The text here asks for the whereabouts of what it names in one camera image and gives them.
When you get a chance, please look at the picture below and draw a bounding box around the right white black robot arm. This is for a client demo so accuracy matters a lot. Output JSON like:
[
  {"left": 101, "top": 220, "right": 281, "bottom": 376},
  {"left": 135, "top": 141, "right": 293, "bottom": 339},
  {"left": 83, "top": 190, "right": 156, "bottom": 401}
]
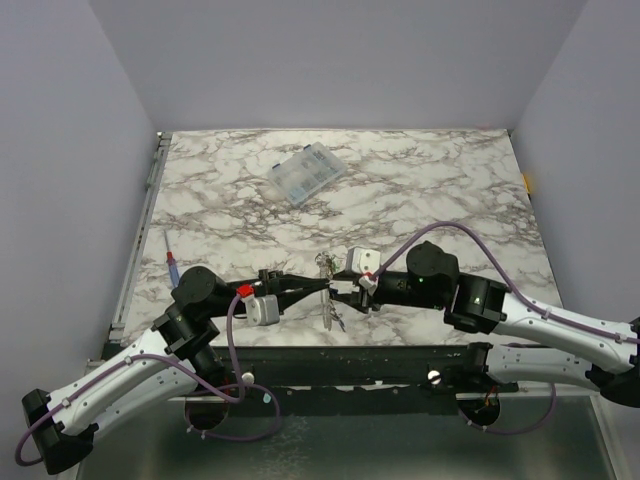
[{"left": 329, "top": 241, "right": 639, "bottom": 408}]

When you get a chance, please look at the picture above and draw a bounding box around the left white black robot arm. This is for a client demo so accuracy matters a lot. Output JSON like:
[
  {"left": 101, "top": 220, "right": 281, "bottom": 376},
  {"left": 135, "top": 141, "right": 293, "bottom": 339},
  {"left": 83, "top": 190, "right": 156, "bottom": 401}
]
[{"left": 15, "top": 266, "right": 329, "bottom": 475}]

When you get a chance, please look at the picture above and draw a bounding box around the clear plastic organizer box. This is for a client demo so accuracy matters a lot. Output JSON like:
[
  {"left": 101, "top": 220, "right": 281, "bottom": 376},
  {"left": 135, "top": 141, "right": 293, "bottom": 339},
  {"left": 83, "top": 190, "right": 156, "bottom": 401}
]
[{"left": 267, "top": 142, "right": 347, "bottom": 207}]

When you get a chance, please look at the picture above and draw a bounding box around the red blue screwdriver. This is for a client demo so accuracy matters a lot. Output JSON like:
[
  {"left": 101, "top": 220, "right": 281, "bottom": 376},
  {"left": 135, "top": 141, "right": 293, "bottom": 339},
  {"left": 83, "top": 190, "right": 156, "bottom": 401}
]
[{"left": 163, "top": 230, "right": 180, "bottom": 288}]

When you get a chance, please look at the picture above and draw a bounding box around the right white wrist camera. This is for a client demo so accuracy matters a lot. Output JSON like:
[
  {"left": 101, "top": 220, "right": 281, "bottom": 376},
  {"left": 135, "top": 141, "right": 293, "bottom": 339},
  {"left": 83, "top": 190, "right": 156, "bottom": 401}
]
[{"left": 345, "top": 246, "right": 381, "bottom": 292}]

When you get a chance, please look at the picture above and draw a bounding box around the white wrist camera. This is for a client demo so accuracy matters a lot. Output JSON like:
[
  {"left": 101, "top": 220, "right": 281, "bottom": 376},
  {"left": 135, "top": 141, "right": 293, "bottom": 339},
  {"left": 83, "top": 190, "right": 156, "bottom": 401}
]
[
  {"left": 244, "top": 295, "right": 280, "bottom": 326},
  {"left": 345, "top": 246, "right": 381, "bottom": 292}
]

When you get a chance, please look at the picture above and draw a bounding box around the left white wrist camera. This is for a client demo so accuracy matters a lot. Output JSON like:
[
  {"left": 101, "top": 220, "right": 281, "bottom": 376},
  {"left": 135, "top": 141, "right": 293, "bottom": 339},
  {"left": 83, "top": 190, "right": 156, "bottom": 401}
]
[{"left": 244, "top": 295, "right": 280, "bottom": 326}]

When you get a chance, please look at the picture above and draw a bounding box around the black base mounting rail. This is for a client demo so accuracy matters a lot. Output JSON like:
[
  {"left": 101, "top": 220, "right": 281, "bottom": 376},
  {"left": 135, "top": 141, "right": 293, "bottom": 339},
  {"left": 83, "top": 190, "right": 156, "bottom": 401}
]
[{"left": 237, "top": 342, "right": 518, "bottom": 416}]

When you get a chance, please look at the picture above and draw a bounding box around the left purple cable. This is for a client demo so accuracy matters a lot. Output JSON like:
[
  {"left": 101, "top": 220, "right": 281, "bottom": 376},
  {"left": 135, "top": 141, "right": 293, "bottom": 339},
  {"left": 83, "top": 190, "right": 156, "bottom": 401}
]
[{"left": 13, "top": 284, "right": 281, "bottom": 465}]

